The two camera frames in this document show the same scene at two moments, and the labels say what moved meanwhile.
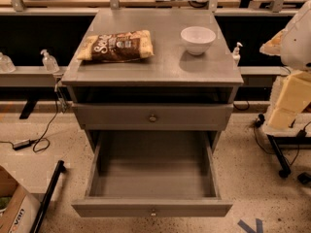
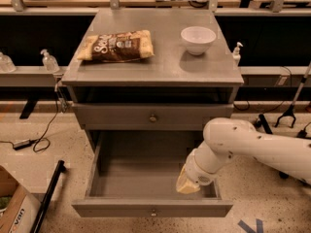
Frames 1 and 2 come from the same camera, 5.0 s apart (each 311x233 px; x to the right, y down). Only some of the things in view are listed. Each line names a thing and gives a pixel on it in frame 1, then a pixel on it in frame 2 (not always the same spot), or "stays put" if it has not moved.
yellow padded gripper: [297, 44] to [196, 172]
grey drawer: [153, 174] stays put
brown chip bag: [117, 47] stays put
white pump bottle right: [236, 54] stays put
